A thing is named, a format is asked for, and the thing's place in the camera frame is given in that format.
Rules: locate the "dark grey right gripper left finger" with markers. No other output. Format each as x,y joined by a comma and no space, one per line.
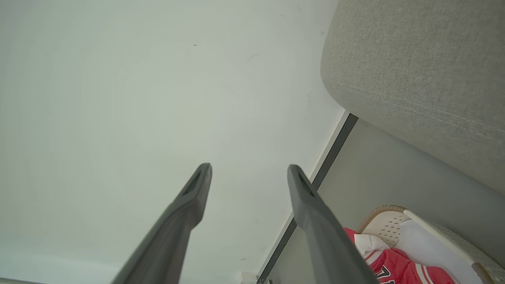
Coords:
173,236

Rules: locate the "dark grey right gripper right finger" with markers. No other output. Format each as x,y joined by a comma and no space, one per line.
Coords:
327,252

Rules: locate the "red printed jersey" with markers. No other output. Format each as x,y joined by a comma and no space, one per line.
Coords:
398,265

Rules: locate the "white laundry basket brown rim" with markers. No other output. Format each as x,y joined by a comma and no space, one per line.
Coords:
390,225

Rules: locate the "black skirting strip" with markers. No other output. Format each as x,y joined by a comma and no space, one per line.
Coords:
334,150

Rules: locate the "grey fabric sofa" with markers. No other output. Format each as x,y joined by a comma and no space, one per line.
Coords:
414,71

